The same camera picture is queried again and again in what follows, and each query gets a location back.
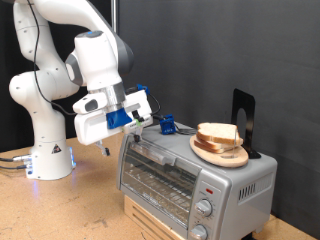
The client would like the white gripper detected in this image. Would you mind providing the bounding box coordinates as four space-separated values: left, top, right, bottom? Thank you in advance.
73 89 154 158

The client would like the blue spatula grip block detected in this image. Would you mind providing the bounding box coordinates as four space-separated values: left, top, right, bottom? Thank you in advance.
158 113 177 135

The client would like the slotted metal spatula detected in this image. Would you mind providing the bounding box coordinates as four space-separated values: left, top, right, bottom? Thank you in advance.
151 113 198 136

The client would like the wooden stand under oven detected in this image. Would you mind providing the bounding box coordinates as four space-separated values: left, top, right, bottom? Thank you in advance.
123 194 181 240

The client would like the silver oven knob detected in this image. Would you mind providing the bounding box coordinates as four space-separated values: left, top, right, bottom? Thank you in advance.
194 199 214 218
189 223 209 240

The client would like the silver toaster oven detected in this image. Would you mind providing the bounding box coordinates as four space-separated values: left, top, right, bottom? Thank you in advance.
116 121 278 240

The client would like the round wooden plate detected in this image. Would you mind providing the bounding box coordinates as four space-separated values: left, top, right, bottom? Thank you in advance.
189 134 250 169

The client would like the clear acrylic stopper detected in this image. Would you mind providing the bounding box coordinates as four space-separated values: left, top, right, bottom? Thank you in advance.
231 128 241 159

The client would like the metal pole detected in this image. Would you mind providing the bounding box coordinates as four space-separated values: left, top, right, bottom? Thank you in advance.
110 0 119 34

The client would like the black metal bookend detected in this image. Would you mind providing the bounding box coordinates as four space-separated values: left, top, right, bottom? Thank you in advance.
230 88 262 160

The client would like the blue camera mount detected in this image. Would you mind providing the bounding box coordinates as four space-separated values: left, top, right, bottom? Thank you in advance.
105 108 133 130

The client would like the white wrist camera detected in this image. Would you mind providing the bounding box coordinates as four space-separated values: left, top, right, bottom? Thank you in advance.
121 113 155 135

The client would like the wire oven rack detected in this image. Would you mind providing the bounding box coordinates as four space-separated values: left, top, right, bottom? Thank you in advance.
124 163 198 214

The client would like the blue cable clip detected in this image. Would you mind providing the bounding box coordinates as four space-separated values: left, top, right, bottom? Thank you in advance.
135 83 151 96

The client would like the base cable with metal connector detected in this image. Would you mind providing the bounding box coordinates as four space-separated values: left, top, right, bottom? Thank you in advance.
0 155 33 164

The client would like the black base cable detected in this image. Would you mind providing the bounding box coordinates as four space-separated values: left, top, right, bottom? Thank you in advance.
0 164 28 171

